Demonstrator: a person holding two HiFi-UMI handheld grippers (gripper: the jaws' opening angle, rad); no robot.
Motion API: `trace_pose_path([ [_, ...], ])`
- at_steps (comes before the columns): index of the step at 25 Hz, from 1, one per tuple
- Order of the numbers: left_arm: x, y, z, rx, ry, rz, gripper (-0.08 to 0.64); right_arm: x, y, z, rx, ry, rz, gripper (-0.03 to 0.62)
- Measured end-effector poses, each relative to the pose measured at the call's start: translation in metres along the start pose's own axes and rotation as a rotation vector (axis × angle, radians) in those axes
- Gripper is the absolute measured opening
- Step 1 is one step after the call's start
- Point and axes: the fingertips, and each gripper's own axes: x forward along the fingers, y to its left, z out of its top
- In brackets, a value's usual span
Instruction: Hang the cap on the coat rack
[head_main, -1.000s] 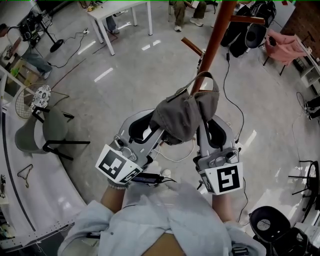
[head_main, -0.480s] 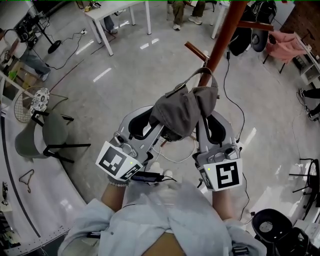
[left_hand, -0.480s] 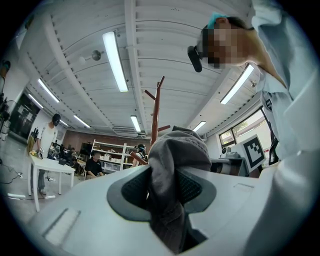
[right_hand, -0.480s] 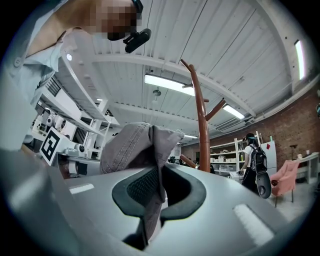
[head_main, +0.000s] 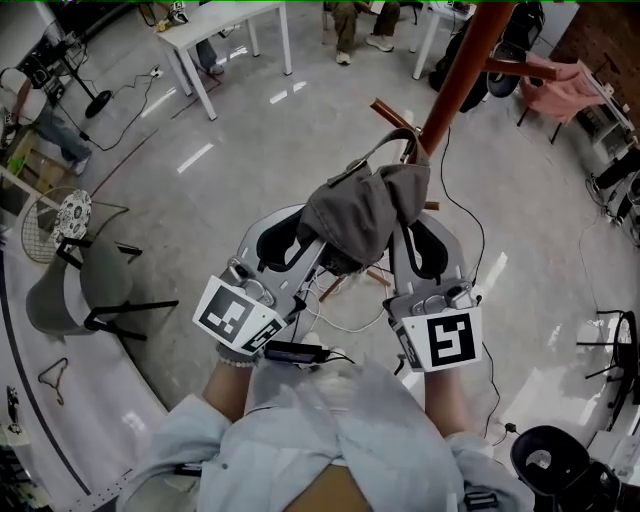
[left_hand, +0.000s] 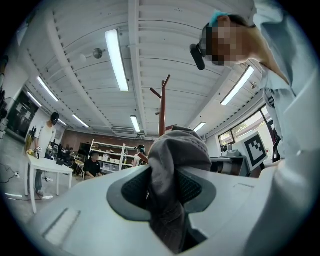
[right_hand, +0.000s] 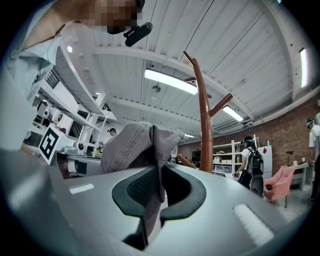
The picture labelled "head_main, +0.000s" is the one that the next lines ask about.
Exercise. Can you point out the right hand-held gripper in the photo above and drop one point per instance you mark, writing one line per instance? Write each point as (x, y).
(450, 340)

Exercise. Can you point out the black stool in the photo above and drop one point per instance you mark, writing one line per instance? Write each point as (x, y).
(550, 460)

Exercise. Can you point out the person's right forearm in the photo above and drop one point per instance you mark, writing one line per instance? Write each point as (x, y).
(445, 400)

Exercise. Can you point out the white power strip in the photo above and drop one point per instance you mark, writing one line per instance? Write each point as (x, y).
(157, 72)

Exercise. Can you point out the pink cloth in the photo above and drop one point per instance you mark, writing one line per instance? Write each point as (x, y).
(555, 95)

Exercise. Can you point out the brown wooden coat rack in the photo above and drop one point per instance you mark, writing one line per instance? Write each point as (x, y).
(465, 65)

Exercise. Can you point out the black white patterned cushion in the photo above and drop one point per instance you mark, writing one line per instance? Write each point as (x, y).
(72, 215)

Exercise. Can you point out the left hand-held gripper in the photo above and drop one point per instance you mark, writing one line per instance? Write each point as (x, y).
(225, 312)

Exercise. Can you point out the small yellow object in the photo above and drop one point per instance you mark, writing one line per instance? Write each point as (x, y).
(165, 24)

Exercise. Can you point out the person's left forearm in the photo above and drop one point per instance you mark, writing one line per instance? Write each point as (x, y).
(225, 390)

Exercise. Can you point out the black metal chair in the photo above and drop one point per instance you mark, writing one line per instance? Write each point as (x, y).
(627, 350)

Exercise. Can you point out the grey chair with black legs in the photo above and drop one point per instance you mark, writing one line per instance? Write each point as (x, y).
(102, 275)

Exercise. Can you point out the grey cap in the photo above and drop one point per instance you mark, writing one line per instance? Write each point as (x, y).
(360, 215)

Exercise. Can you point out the black power adapter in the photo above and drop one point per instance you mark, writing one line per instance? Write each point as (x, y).
(295, 351)

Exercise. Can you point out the black floor fan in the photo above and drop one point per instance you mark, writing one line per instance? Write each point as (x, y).
(98, 104)

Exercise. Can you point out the white table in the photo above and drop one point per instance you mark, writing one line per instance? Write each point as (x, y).
(422, 45)
(220, 20)

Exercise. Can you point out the small black tool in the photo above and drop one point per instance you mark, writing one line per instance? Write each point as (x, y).
(12, 405)

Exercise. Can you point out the person's light blue shirt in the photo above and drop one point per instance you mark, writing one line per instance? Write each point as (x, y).
(280, 440)

